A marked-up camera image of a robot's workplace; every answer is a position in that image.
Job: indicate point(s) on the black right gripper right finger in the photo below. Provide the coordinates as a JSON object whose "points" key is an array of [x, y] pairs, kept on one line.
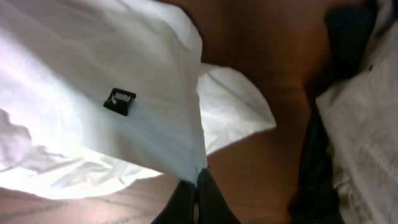
{"points": [[213, 208]]}

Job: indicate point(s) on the white t-shirt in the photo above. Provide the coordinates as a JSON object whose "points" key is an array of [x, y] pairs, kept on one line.
{"points": [[98, 94]]}

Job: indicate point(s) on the black garment with logo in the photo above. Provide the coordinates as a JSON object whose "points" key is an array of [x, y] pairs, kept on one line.
{"points": [[349, 28]]}

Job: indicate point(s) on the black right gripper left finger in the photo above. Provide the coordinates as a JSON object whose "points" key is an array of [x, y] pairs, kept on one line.
{"points": [[180, 207]]}

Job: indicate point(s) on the grey khaki garment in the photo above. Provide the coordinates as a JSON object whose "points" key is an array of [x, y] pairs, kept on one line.
{"points": [[360, 118]]}

